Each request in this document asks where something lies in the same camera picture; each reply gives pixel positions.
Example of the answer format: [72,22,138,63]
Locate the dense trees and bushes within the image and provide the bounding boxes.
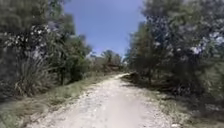
[0,0,126,102]

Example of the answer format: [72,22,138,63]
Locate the pale gravel track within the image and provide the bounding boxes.
[25,72,178,128]

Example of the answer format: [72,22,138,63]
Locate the green grass verge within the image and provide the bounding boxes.
[0,73,115,128]

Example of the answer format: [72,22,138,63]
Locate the dense dark trees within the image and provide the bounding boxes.
[124,0,224,101]

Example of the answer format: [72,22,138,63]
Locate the shaded dry grass verge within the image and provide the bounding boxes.
[121,75,224,128]

